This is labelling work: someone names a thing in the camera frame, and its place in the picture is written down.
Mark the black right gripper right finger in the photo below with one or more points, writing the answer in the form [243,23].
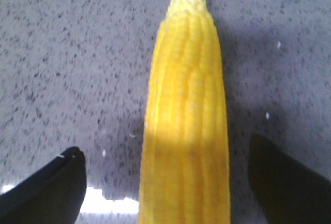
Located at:
[286,190]

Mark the yellow corn cob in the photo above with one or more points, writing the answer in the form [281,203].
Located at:
[185,166]

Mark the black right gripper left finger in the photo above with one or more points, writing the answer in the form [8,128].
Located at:
[53,194]

